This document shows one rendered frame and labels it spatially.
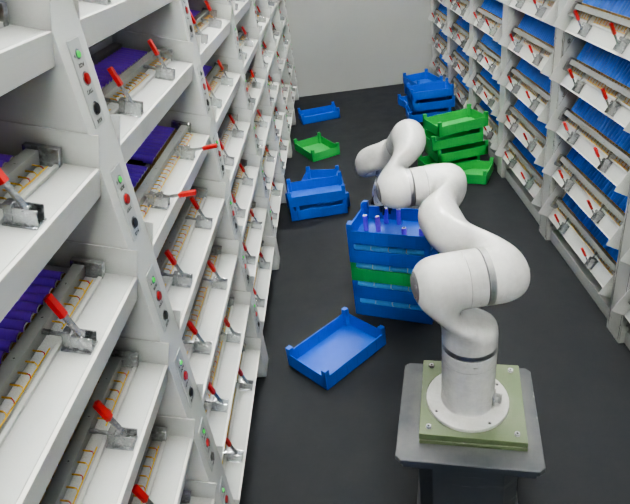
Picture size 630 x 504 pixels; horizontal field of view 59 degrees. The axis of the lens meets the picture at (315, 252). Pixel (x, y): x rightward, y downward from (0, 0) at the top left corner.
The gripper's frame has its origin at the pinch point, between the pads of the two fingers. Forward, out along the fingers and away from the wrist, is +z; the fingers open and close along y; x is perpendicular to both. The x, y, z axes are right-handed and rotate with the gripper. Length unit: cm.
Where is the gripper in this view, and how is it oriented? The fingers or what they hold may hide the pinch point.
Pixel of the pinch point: (385, 208)
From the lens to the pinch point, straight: 211.0
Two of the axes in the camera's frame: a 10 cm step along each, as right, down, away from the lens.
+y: 9.8, -1.8, 0.4
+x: -1.7, -8.0, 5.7
